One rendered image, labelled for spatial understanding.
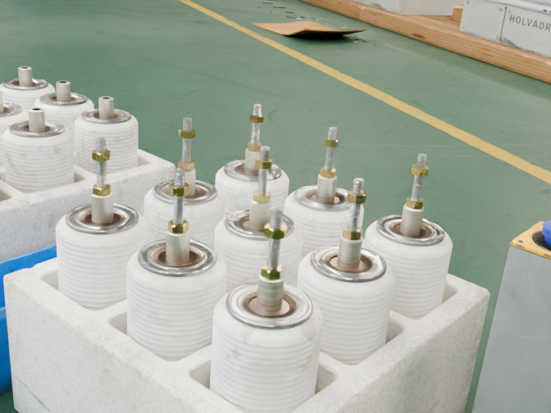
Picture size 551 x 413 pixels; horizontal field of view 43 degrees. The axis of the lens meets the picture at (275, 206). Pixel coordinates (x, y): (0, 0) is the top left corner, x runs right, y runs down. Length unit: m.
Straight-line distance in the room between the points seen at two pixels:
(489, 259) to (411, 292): 0.61
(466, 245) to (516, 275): 0.75
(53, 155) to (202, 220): 0.31
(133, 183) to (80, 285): 0.37
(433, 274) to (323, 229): 0.14
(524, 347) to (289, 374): 0.22
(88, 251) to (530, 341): 0.43
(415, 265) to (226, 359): 0.25
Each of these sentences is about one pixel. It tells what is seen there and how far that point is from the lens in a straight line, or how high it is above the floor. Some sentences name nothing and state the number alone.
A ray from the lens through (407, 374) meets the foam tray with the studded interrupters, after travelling 0.73.
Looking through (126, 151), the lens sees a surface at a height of 0.21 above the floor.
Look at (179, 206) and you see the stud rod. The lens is 0.66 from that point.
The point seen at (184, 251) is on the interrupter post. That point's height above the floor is 0.26.
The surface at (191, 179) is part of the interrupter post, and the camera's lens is 0.83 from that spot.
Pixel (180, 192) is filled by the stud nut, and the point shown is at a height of 0.32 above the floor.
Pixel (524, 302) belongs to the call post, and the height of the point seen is 0.26.
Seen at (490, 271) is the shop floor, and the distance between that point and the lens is 1.32.
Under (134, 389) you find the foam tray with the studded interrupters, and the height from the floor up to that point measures 0.15.
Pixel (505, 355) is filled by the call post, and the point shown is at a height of 0.20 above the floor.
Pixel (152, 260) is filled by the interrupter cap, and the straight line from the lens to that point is 0.68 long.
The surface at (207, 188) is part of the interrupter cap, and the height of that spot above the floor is 0.25.
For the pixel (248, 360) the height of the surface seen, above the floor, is 0.22.
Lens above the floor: 0.57
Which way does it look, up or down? 23 degrees down
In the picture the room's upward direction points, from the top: 5 degrees clockwise
